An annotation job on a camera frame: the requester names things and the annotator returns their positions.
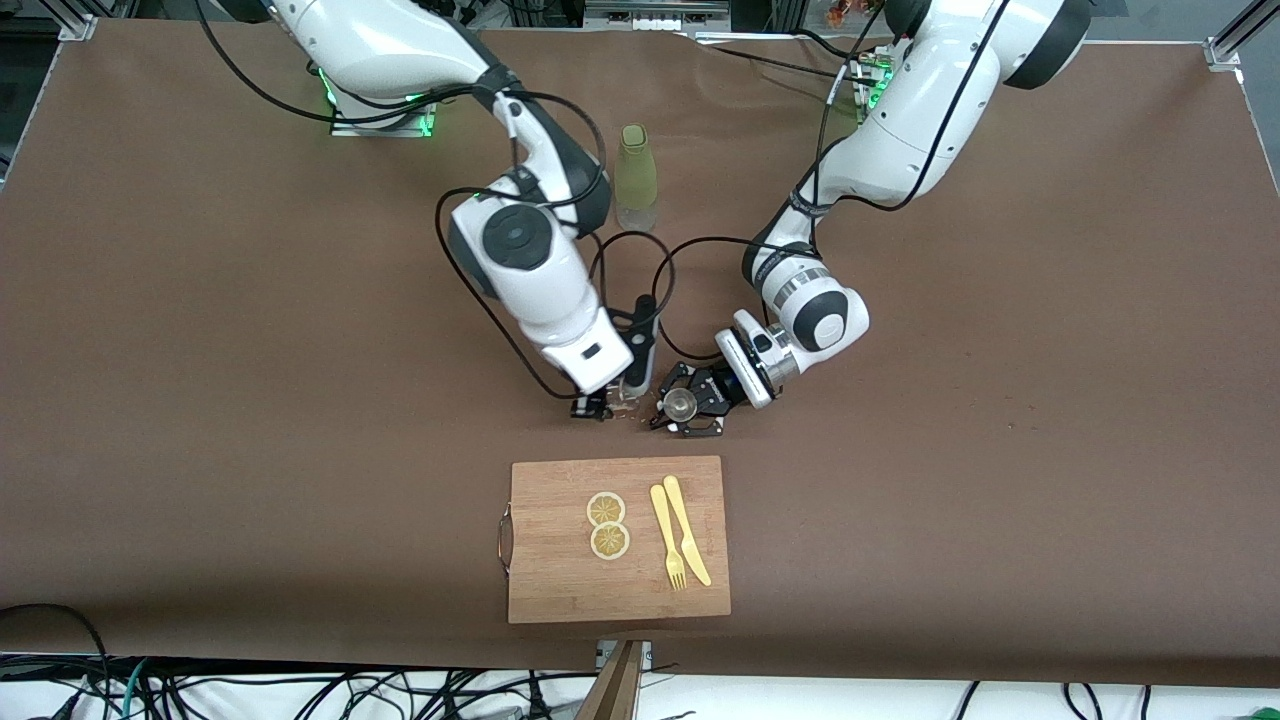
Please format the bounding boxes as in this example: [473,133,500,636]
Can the yellow plastic fork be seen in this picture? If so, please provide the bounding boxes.
[650,484,688,592]

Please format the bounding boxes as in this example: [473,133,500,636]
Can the yellow plastic knife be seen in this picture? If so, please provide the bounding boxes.
[663,475,713,588]

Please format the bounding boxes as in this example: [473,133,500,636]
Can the green bottle with clear base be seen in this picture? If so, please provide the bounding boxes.
[614,123,661,235]

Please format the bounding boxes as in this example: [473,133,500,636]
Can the wooden cutting board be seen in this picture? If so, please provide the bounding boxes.
[497,455,732,625]

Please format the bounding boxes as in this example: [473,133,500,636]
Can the brown table cover sheet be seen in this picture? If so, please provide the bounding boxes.
[0,22,1280,689]

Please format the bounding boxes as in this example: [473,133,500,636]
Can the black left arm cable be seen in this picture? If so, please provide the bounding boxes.
[655,0,1011,363]

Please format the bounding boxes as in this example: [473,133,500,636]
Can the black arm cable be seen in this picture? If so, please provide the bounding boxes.
[195,0,676,401]
[655,0,1011,363]

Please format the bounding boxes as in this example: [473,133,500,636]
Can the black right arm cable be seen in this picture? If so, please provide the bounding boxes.
[195,0,676,401]

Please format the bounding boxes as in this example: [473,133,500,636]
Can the wooden post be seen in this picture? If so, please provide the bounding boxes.
[575,640,646,720]

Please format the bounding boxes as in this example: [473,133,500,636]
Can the black table cable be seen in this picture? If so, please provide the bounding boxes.
[690,35,881,89]

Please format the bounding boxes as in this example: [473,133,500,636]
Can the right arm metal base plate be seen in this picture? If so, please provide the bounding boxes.
[330,95,436,139]

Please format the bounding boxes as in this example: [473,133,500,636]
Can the teal floor cable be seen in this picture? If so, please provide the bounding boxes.
[118,658,151,720]

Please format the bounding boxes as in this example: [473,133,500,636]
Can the aluminium corner post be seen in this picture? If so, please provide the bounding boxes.
[1205,0,1280,73]
[55,0,101,43]

